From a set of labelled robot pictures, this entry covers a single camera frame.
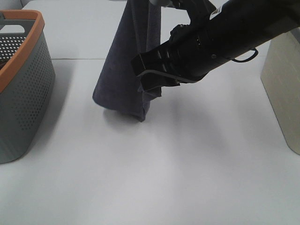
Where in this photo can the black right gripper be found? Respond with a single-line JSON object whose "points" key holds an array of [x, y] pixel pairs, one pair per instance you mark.
{"points": [[174, 62]]}

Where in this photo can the dark navy towel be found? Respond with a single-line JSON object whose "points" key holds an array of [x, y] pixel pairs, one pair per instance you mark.
{"points": [[118, 88]]}

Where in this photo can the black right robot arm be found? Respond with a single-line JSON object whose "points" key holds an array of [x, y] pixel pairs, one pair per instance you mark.
{"points": [[215, 36]]}

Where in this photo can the beige bin grey rim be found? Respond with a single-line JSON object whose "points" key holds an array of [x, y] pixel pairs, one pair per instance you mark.
{"points": [[281, 80]]}

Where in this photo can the grey perforated basket orange rim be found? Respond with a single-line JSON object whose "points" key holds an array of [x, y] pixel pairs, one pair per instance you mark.
{"points": [[27, 79]]}

